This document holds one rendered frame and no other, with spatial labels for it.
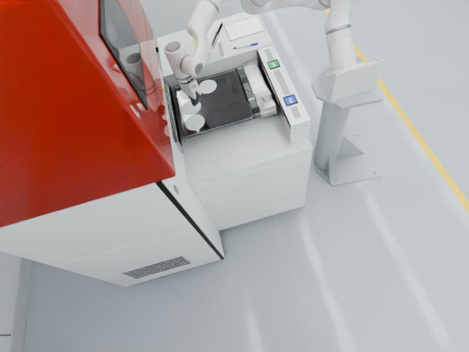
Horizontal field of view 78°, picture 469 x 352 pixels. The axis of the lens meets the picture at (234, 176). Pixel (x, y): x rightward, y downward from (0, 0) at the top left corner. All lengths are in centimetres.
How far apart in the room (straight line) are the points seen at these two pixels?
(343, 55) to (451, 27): 217
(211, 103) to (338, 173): 118
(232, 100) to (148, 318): 150
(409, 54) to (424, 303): 213
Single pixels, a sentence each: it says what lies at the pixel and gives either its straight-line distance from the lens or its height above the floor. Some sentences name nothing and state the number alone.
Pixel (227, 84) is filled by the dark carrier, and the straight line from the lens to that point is 164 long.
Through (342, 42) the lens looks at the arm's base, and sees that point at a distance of 161.
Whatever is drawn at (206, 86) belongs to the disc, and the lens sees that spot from 166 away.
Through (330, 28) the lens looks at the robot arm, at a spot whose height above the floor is 108.
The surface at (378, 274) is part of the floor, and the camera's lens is 214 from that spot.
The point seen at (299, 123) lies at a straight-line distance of 135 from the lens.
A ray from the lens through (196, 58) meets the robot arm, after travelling 125.
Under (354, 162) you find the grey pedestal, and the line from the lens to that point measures 239.
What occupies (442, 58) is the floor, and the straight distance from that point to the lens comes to 333.
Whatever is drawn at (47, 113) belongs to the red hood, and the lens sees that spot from 75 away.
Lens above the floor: 202
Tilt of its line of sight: 60 degrees down
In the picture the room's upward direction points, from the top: 18 degrees counter-clockwise
